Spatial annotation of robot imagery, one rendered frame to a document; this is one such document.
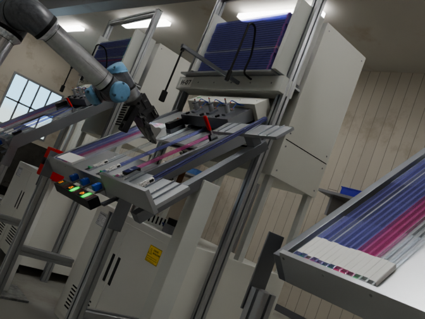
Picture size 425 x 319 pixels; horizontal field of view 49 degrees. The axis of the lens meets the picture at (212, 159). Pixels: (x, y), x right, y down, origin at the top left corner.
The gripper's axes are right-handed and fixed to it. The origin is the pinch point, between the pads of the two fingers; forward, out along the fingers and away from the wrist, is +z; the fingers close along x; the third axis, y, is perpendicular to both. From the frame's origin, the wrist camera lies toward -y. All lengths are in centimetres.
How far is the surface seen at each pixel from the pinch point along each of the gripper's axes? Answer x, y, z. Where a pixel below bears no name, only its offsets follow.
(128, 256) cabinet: -5.7, -36.2, 31.2
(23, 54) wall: 901, 205, 27
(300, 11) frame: -33, 72, -20
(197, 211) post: -64, -24, 0
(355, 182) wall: 167, 268, 270
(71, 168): 7.5, -32.3, -8.8
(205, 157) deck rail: -32.0, 2.4, 4.9
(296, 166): -32, 40, 37
